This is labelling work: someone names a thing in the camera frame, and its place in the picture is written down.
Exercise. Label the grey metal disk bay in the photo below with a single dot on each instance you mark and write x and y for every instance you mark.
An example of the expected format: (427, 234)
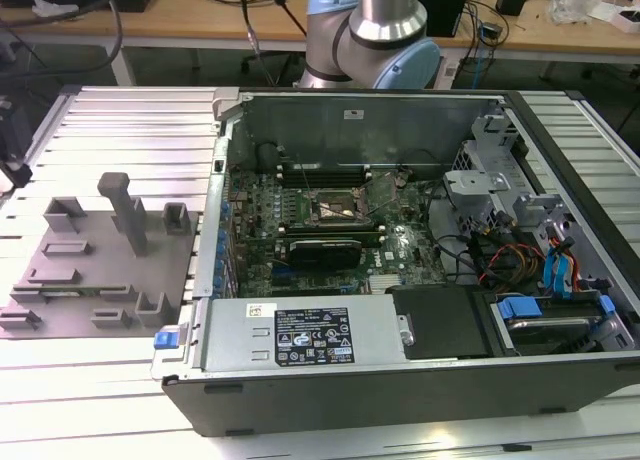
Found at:
(475, 182)

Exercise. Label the steel locking lever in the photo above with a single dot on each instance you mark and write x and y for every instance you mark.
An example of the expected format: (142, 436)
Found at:
(307, 180)

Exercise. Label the grey parts rack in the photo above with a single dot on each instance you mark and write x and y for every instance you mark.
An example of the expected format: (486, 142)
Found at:
(95, 275)

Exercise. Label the grey case latch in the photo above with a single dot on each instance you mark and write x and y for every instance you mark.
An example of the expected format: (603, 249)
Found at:
(225, 102)

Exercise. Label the green motherboard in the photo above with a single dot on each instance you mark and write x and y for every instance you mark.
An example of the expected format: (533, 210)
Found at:
(415, 240)

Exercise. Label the silver coin battery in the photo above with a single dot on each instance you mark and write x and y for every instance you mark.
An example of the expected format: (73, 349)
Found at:
(402, 182)

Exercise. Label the white cardboard box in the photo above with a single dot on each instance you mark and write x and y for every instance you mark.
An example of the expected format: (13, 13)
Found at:
(630, 22)

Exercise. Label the blue case latch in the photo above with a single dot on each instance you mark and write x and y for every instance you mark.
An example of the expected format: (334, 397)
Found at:
(166, 341)

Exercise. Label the tall black box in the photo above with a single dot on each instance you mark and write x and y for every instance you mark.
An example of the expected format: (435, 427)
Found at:
(445, 7)

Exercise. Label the clear plastic bag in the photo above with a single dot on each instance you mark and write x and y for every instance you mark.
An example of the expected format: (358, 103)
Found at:
(570, 7)

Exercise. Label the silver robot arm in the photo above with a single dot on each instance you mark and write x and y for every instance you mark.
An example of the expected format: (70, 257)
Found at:
(380, 30)

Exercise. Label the black grey PC case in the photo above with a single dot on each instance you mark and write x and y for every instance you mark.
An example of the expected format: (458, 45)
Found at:
(350, 405)

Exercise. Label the green RAM stick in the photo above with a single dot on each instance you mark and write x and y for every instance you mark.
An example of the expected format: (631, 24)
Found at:
(70, 294)
(330, 234)

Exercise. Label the black graphics card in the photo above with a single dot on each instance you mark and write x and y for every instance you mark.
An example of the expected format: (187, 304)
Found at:
(325, 255)

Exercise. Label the small black adapter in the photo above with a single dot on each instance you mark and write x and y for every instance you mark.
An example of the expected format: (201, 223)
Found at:
(511, 2)

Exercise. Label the grey power supply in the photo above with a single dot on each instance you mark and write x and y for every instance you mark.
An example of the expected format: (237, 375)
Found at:
(230, 330)

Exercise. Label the CPU socket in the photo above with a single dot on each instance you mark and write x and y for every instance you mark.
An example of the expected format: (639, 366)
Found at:
(335, 210)

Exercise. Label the wooden desk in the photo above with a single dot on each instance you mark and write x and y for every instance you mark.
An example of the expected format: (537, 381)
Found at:
(175, 22)

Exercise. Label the white label sticker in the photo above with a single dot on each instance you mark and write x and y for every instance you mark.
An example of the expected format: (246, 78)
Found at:
(353, 114)

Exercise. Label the silver finned heatsink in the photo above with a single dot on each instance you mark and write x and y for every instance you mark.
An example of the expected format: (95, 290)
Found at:
(387, 283)

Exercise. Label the black RAM slot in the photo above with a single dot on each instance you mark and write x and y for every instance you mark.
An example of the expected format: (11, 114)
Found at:
(340, 175)
(340, 181)
(330, 225)
(340, 165)
(340, 170)

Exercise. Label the hard disk in blue carrier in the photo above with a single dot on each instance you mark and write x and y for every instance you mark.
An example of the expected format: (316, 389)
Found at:
(520, 308)

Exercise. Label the black plastic shroud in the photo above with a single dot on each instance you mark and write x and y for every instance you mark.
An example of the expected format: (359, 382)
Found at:
(440, 320)

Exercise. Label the small black transformer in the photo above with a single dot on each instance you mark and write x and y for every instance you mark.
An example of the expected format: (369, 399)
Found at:
(490, 31)

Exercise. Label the crumpled white paper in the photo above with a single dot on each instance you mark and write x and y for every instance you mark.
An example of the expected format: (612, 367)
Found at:
(55, 10)

